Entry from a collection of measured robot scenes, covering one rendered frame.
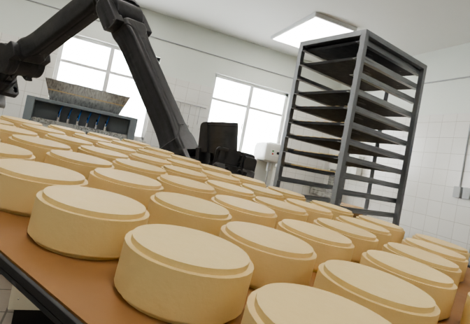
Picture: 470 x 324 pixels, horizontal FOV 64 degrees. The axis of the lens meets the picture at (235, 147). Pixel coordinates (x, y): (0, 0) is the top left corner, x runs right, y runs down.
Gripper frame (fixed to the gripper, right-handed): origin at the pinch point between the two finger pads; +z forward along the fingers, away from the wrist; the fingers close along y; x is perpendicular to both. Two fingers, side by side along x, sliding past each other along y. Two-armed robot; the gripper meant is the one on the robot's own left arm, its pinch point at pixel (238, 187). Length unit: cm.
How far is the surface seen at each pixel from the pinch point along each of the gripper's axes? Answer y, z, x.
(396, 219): 13, -154, -134
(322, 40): -78, -158, -62
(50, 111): 1, -225, 90
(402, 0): -198, -313, -192
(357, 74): -58, -130, -76
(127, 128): 0, -235, 39
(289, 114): -33, -170, -58
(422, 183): -19, -385, -322
